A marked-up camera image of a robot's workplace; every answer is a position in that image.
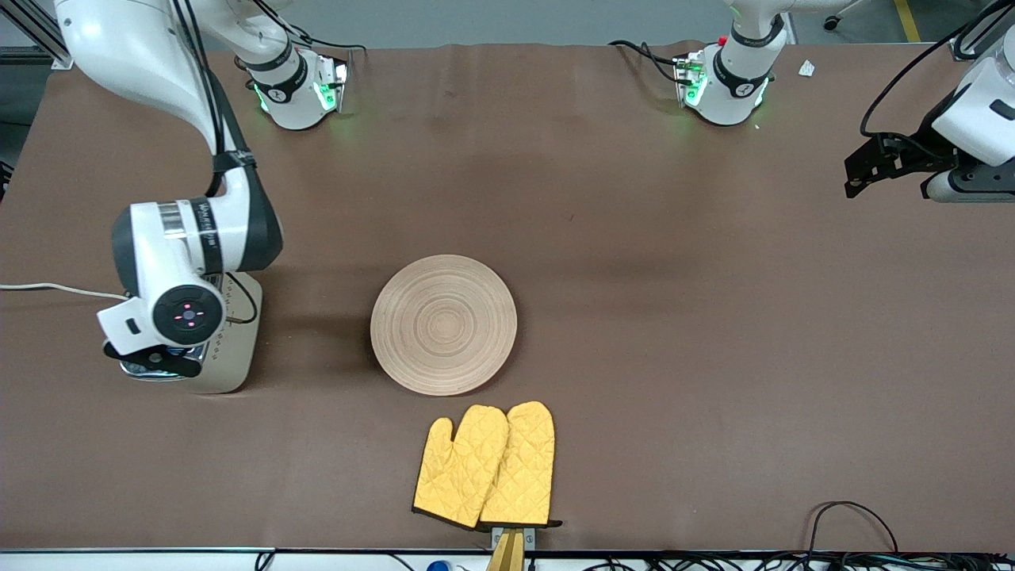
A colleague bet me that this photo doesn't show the black looped cable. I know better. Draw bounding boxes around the black looped cable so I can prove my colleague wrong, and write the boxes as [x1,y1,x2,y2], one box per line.
[807,500,901,556]

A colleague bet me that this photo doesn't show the white toaster power cable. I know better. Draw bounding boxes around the white toaster power cable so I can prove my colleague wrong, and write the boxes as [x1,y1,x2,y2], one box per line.
[0,282,132,302]

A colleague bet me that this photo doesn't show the round wooden ringed plate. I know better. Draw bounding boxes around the round wooden ringed plate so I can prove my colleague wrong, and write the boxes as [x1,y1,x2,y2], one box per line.
[370,254,518,397]

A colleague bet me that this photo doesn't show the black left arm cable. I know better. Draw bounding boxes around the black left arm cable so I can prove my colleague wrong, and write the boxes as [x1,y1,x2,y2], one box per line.
[860,0,1015,140]

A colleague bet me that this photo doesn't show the black chair caster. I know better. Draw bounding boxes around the black chair caster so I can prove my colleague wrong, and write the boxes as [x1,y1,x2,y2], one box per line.
[822,0,867,33]

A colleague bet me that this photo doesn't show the yellow quilted oven mitt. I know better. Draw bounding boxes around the yellow quilted oven mitt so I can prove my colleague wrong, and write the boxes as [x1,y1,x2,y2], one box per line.
[412,404,510,530]
[478,400,564,530]

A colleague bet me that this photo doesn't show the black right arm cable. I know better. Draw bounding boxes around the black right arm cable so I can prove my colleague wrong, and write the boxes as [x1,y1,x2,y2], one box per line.
[170,0,260,326]

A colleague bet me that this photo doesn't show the brown table cover mat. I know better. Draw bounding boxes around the brown table cover mat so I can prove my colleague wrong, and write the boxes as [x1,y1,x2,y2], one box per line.
[0,40,1015,554]

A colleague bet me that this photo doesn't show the chrome and beige two-slot toaster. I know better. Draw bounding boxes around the chrome and beige two-slot toaster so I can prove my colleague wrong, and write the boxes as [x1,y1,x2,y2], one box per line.
[119,270,264,395]

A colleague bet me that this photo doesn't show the black base cable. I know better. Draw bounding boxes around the black base cable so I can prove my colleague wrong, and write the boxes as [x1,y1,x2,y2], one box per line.
[254,0,367,55]
[609,40,684,84]

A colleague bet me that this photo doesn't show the black cable bundle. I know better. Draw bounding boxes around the black cable bundle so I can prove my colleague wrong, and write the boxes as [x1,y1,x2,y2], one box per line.
[527,553,1015,571]

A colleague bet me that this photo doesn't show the aluminium frame profile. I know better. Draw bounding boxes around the aluminium frame profile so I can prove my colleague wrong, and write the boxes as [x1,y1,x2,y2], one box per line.
[0,0,80,71]
[950,0,1015,61]

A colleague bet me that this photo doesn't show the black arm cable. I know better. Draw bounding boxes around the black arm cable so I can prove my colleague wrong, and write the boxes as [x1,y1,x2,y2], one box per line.
[860,0,1015,140]
[170,0,260,326]

